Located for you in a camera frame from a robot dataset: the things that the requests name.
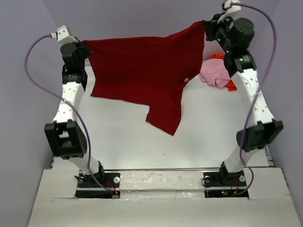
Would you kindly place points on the orange t shirt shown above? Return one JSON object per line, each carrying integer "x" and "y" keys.
{"x": 230, "y": 85}

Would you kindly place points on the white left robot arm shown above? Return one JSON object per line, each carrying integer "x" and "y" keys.
{"x": 66, "y": 138}

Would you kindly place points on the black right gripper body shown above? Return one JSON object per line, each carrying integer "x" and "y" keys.
{"x": 219, "y": 31}

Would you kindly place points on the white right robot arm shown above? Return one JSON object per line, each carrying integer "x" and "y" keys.
{"x": 260, "y": 127}

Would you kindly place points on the pink t shirt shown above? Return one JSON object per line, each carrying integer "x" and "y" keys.
{"x": 214, "y": 73}

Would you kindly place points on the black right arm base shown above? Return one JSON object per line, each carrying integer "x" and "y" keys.
{"x": 221, "y": 185}

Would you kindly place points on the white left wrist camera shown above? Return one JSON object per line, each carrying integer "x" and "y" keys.
{"x": 63, "y": 35}

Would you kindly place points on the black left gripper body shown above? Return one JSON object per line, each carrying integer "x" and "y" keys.
{"x": 83, "y": 53}

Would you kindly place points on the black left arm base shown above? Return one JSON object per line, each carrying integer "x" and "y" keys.
{"x": 102, "y": 185}

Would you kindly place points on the dark red t shirt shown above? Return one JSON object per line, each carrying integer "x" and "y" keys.
{"x": 150, "y": 71}

